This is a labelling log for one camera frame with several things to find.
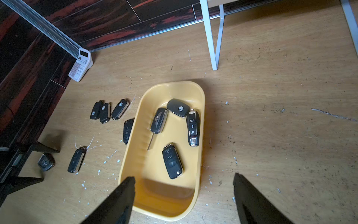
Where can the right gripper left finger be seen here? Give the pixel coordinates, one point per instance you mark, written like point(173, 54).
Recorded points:
point(117, 207)

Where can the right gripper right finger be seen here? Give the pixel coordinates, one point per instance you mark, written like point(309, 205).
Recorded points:
point(252, 206)

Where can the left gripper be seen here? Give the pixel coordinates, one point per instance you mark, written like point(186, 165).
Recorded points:
point(12, 161)

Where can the black silver car key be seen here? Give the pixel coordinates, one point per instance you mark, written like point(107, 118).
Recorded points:
point(46, 162)

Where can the yellow storage tray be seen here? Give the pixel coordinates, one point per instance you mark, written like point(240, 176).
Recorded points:
point(157, 195)

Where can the white calculator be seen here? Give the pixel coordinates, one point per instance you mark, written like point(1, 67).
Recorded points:
point(82, 64)

